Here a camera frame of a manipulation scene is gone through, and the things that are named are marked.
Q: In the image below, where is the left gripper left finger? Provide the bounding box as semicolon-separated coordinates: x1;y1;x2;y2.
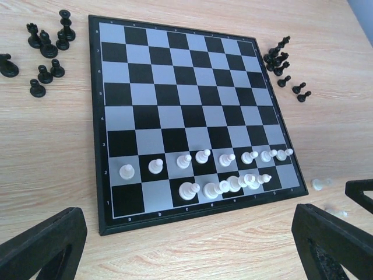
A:
1;207;87;279

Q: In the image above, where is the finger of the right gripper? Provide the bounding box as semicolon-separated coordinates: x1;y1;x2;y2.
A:
345;179;372;206

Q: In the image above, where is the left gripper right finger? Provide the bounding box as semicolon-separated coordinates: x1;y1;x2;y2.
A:
291;204;372;279

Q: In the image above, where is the white pawn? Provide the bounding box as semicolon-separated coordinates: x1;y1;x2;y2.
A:
311;178;333;191
276;148;294;161
177;155;192;169
260;149;277;162
241;151;259;165

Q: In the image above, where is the white chess piece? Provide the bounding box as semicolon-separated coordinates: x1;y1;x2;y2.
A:
119;164;135;180
256;174;272;184
178;182;200;201
219;153;235;167
148;159;163;174
195;149;211;164

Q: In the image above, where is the white chess king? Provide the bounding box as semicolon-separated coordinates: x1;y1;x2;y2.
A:
227;176;247;193

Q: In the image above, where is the white chess queen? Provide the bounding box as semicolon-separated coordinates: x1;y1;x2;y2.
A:
203;180;230;200

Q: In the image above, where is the black chess piece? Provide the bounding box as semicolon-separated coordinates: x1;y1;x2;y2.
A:
266;61;290;76
56;31;69;51
59;9;76;41
37;65;53;84
40;30;58;58
0;54;19;78
277;75;291;88
268;36;291;57
263;52;289;67
26;23;41;49
50;58;65;78
30;79;46;98

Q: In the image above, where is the black white chess board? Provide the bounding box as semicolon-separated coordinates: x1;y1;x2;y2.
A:
88;15;308;235

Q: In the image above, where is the black pawn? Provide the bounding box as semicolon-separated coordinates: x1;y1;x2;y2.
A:
292;82;307;94
297;91;312;103

